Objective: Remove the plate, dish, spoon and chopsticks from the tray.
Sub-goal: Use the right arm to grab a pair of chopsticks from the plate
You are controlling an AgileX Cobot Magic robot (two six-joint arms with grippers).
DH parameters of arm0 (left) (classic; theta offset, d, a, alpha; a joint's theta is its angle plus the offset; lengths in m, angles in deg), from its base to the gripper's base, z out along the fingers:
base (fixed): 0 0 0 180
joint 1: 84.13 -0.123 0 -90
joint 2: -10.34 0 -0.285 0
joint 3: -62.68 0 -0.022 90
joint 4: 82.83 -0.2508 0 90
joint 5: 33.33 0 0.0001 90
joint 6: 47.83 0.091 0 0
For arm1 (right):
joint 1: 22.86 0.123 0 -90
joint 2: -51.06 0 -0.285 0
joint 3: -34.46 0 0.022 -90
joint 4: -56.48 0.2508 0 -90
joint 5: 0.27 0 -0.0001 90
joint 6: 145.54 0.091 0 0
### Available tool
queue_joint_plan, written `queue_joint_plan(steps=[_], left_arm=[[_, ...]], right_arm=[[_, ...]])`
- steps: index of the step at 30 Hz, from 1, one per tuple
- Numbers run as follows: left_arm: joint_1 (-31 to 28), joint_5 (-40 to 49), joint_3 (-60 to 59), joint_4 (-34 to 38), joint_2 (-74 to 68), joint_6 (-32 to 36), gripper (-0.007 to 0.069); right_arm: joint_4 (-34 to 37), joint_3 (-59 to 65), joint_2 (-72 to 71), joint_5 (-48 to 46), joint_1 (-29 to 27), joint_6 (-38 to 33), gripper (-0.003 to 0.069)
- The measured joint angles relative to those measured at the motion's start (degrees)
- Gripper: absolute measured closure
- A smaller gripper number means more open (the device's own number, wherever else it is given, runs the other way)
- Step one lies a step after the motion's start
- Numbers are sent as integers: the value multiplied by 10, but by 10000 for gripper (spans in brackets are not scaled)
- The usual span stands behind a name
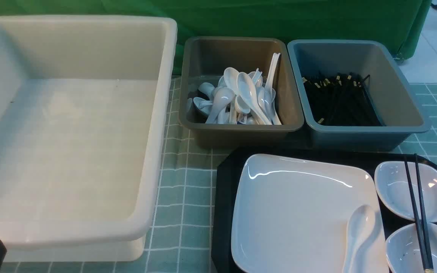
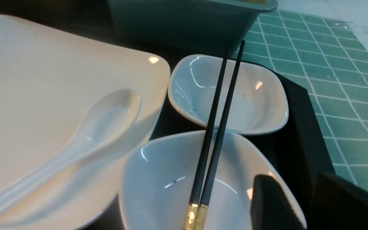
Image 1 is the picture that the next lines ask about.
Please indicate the white ceramic soup spoon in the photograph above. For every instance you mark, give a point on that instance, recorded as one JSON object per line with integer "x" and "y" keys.
{"x": 360, "y": 226}

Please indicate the black serving tray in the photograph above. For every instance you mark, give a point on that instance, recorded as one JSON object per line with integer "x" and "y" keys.
{"x": 229, "y": 172}

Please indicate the blue-grey plastic bin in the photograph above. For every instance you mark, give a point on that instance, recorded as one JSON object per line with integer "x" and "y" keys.
{"x": 393, "y": 101}

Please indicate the pile of white spoons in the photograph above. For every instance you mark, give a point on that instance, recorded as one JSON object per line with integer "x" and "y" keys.
{"x": 238, "y": 98}

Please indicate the large white square plate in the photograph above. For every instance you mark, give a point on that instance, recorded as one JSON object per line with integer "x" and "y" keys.
{"x": 290, "y": 216}

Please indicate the large white plastic tub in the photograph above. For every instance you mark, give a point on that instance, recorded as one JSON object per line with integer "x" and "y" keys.
{"x": 83, "y": 109}

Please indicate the black chopstick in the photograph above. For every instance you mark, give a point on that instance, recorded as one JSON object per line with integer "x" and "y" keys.
{"x": 423, "y": 232}
{"x": 415, "y": 207}

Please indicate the green backdrop cloth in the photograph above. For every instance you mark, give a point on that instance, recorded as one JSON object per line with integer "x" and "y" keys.
{"x": 396, "y": 24}

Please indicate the green checkered tablecloth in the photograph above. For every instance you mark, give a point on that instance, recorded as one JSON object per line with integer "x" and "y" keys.
{"x": 180, "y": 237}

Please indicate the pile of black chopsticks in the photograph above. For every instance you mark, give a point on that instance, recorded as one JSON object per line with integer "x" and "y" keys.
{"x": 340, "y": 100}

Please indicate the small white bowl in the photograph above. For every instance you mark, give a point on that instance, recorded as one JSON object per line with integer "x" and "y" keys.
{"x": 392, "y": 188}
{"x": 403, "y": 251}

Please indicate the brown plastic bin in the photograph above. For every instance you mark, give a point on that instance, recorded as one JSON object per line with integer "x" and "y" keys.
{"x": 206, "y": 58}

